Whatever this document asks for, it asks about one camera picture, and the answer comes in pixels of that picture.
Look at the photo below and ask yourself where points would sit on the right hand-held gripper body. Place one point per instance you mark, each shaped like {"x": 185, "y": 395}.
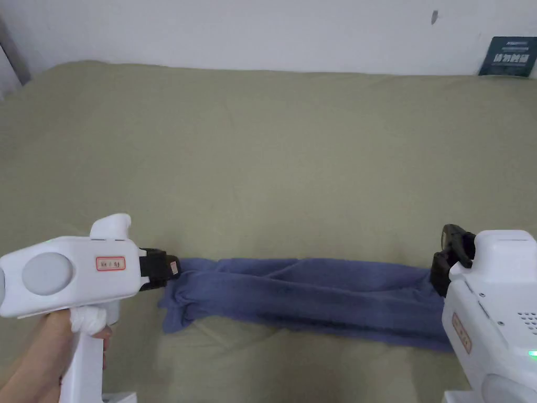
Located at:
{"x": 499, "y": 302}

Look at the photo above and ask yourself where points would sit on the dark sign card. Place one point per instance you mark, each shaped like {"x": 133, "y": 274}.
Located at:
{"x": 508, "y": 56}

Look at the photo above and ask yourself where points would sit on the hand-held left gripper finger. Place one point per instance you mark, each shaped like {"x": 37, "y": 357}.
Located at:
{"x": 173, "y": 268}

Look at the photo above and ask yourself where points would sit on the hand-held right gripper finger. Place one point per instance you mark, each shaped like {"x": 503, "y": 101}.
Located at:
{"x": 458, "y": 243}
{"x": 439, "y": 275}

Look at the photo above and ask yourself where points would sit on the bed with pale green sheet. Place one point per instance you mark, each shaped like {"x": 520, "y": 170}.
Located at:
{"x": 251, "y": 168}

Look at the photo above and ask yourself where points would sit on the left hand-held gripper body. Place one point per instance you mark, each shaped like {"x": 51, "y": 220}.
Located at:
{"x": 63, "y": 273}

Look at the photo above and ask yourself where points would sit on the dark blue garment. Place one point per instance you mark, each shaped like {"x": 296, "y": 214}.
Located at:
{"x": 302, "y": 294}

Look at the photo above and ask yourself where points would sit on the person's left hand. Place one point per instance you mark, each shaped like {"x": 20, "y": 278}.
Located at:
{"x": 37, "y": 352}

